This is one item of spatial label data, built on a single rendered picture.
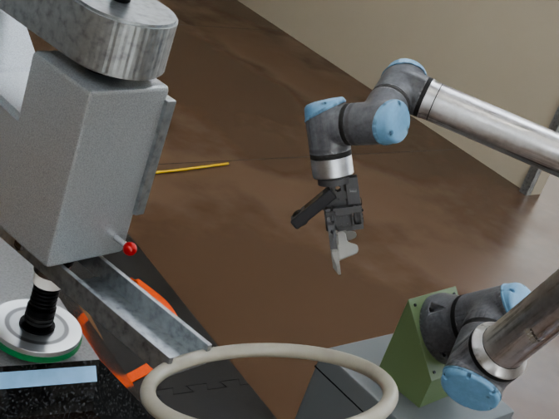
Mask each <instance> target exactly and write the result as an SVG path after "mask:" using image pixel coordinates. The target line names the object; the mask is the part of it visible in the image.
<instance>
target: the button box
mask: <svg viewBox="0 0 559 419"><path fill-rule="evenodd" d="M175 106H176V100H174V99H173V98H171V97H170V96H168V95H167V97H166V99H165V101H164V104H163V107H162V110H161V115H160V119H159V121H158V125H157V128H156V133H155V136H154V139H153V142H152V145H151V150H150V153H149V156H148V159H147V162H146V168H145V170H144V174H143V176H142V180H141V185H140V188H139V191H138V194H137V197H136V203H135V205H134V209H133V211H132V213H133V214H134V215H139V214H144V211H145V208H146V203H147V201H148V197H149V194H150V192H151V187H152V183H153V180H154V177H155V174H156V169H157V166H158V163H159V160H160V158H161V152H162V149H163V146H164V143H165V140H166V135H167V132H168V129H169V126H170V123H171V118H172V115H173V112H174V109H175Z"/></svg>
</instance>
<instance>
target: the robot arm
mask: <svg viewBox="0 0 559 419"><path fill-rule="evenodd" d="M345 102H346V100H345V99H344V97H342V96H341V97H334V98H329V99H325V100H321V101H315V102H312V103H309V104H308V105H307V106H306V107H305V108H304V118H305V120H304V123H305V125H306V131H307V137H308V143H309V155H310V163H311V169H312V175H313V178H314V179H316V180H318V186H322V187H326V188H325V189H324V190H322V191H321V192H320V193H319V194H317V195H316V196H315V197H314V198H313V199H312V200H311V201H309V202H308V203H307V204H306V205H304V206H303V207H302V208H301V209H298V210H296V211H295V212H294V213H293V215H292V216H291V221H290V223H291V224H292V225H293V226H294V227H295V228H296V229H299V228H300V227H301V226H304V225H306V224H307V223H308V221H309V220H310V219H312V218H313V217H314V216H315V215H316V214H318V212H320V211H321V210H324V218H325V225H326V230H327V231H328V232H329V245H330V251H331V258H332V264H333V268H334V270H335V271H336V273H337V274H338V275H341V271H340V264H339V261H340V260H342V259H346V258H348V257H350V256H352V255H354V254H356V253H358V251H359V247H358V245H357V244H353V243H350V242H349V240H351V239H354V238H356V236H357V234H356V232H354V231H351V230H356V229H363V228H364V217H363V215H364V214H363V211H364V209H362V198H361V197H360V196H359V184H358V177H357V174H355V175H352V174H353V172H354V166H353V160H352V151H351V146H352V145H392V144H397V143H399V142H401V141H402V140H403V139H404V138H405V137H406V135H407V134H408V128H409V125H410V115H412V116H416V117H417V118H423V119H424V120H426V121H430V122H432V123H434V124H436V125H438V126H441V127H443V128H445V129H448V130H450V131H453V132H455V133H457V134H459V135H461V136H464V137H467V138H468V139H470V140H474V141H476V142H478V143H480V144H482V145H485V146H487V147H489V148H492V149H494V150H497V151H499V152H501V153H503V154H505V155H509V156H511V157H512V158H514V159H517V160H519V161H522V162H524V163H526V164H529V165H531V166H534V167H536V168H538V169H539V170H543V171H545V172H547V173H549V174H551V175H554V176H556V177H559V133H558V132H555V131H553V130H550V129H548V128H546V127H544V126H540V125H538V124H537V123H534V122H532V121H529V120H527V119H525V118H522V117H520V116H517V115H515V114H513V113H511V112H509V111H505V110H503V109H501V108H499V107H497V106H494V105H492V104H489V103H487V102H485V101H482V100H480V99H477V98H476V97H474V96H470V95H468V94H466V93H464V92H461V91H459V90H456V89H454V88H452V87H450V86H447V85H444V84H442V83H441V82H438V81H436V79H433V78H431V77H430V76H427V73H426V71H425V69H424V68H423V66H422V65H421V64H420V63H418V62H416V61H414V60H412V59H408V58H401V59H398V60H395V61H393V62H391V63H390V64H389V65H388V67H387V68H386V69H385V70H384V71H383V73H382V75H381V77H380V79H379V80H378V82H377V84H376V86H375V87H374V89H373V90H372V91H371V92H370V94H369V96H368V98H367V99H366V101H365V102H355V103H345ZM409 114H410V115H409ZM336 186H339V187H340V188H339V189H335V187H336ZM360 199H361V203H360ZM353 213H354V215H353ZM337 230H338V231H337ZM419 322H420V330H421V334H422V337H423V341H424V343H425V346H426V347H427V349H428V351H429V352H430V353H431V355H432V356H433V357H434V358H435V359H436V360H438V361H439V362H440V363H443V364H446V365H445V367H444V368H443V374H442V376H441V385H442V387H443V390H444V391H445V392H446V393H447V394H448V396H449V397H451V398H452V399H453V400H454V401H455V402H457V403H458V404H460V405H462V406H464V407H469V408H470V409H473V410H477V411H489V410H492V409H493V408H495V407H496V406H497V405H498V403H499V402H500V401H501V400H502V394H503V392H504V390H505V388H506V386H507V385H508V384H509V383H511V382H512V381H514V380H515V379H517V378H518V377H519V376H521V375H522V374H523V372H524V371H525V369H526V366H527V359H528V358H529V357H531V356H532V355H533V354H534V353H536V352H537V351H539V350H540V349H541V348H543V347H544V346H546V345H547V344H548V343H549V342H550V341H551V340H553V339H554V338H556V337H557V336H558V335H559V269H558V270H557V271H556V272H555V273H553V274H552V275H551V276H550V277H548V278H547V279H546V280H545V281H544V282H542V283H541V284H540V285H539V286H538V287H536V288H535V289H534V290H533V291H530V290H529V289H528V288H527V287H526V286H525V285H523V284H521V283H504V284H502V285H498V286H495V287H491V288H485V289H482V290H478V291H475V292H471V293H466V294H463V295H456V294H451V293H435V294H432V295H430V296H429V297H427V298H426V299H425V301H424V302H423V306H422V307H421V311H420V319H419Z"/></svg>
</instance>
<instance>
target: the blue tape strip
mask: <svg viewBox="0 0 559 419"><path fill-rule="evenodd" d="M81 382H97V378H96V366H86V367H64V368H52V369H40V370H28V371H16V372H0V389H8V388H19V387H40V386H50V385H60V384H71V383H81Z"/></svg>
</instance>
